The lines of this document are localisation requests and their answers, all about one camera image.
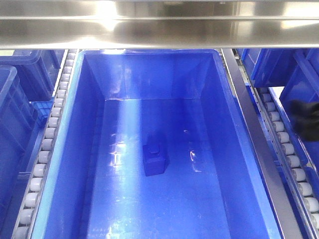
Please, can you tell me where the steel shelf beam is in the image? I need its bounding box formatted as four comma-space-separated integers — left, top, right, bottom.
0, 0, 319, 49

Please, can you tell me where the stacked blue bins right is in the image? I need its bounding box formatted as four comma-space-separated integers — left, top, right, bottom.
236, 48, 319, 107

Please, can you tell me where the large blue target bin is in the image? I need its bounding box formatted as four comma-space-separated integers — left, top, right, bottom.
32, 49, 281, 239

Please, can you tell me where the blue bin far left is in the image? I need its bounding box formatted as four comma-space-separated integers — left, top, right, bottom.
0, 49, 65, 239

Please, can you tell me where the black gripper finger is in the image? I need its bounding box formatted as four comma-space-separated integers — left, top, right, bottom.
290, 100, 319, 141

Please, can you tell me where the white roller track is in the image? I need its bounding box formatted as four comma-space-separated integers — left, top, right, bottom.
11, 49, 81, 239
234, 49, 319, 239

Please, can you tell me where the left white roller track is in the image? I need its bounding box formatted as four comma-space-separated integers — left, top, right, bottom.
11, 49, 81, 239

